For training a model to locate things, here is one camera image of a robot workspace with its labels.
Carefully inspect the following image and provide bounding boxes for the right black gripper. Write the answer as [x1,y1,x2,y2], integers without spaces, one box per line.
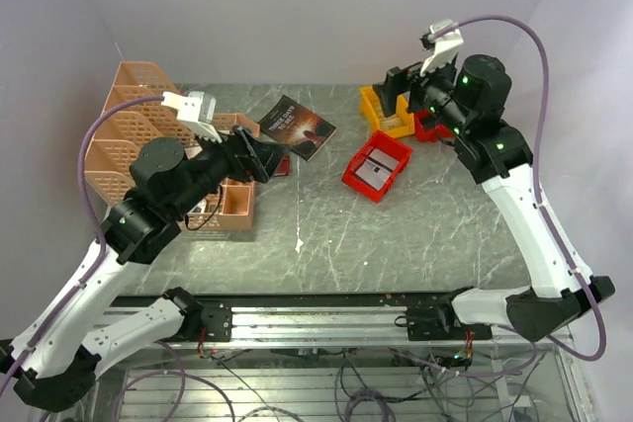
[373,48,471,137]

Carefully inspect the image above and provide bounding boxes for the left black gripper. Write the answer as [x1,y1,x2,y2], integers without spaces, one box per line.
[169,120,289,217]

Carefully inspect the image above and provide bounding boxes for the red leather card holder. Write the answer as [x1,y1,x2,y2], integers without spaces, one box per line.
[274,155,291,177]

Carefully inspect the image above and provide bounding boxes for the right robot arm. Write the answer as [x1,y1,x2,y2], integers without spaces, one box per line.
[373,54,615,342]

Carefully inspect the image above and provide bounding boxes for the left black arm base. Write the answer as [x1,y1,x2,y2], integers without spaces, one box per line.
[200,303,233,343]

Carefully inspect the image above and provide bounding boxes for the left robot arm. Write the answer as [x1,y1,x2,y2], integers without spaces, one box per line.
[1,127,289,412]

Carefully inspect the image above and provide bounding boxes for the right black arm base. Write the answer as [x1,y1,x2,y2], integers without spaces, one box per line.
[394,305,493,341]

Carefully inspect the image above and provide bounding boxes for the red bin with cards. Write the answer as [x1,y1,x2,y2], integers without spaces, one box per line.
[341,130,412,203]

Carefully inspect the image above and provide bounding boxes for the white cards in red bin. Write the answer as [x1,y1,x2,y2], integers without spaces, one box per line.
[354,149,399,191]

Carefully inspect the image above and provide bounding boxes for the dark paperback book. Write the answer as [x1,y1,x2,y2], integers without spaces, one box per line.
[258,95,336,161]

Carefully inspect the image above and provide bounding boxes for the yellow plastic bin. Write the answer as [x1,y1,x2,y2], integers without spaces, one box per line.
[358,84,415,139]

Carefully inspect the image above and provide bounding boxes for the red bin with dark item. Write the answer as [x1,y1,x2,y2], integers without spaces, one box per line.
[413,111,453,142]

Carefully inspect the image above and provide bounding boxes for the pink mesh file organizer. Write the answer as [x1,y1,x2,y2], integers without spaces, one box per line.
[82,61,261,231]

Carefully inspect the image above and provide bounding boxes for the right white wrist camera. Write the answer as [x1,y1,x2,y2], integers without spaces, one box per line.
[419,19,464,77]

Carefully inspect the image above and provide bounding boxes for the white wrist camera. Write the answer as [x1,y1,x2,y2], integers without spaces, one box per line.
[161,91,222,143]
[419,19,464,77]

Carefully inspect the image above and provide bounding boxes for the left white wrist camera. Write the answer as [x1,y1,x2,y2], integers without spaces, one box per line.
[161,91,222,143]

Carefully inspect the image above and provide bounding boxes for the aluminium mounting rail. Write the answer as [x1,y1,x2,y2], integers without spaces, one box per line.
[98,302,575,347]

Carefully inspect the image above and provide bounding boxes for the loose wires under table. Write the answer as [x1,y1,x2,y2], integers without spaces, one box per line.
[113,342,545,422]

